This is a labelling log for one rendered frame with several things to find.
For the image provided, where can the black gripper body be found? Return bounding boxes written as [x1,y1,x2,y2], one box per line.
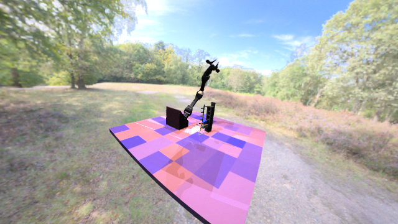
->
[206,60,220,73]

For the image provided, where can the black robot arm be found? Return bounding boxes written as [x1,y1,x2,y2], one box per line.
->
[183,70,211,118]

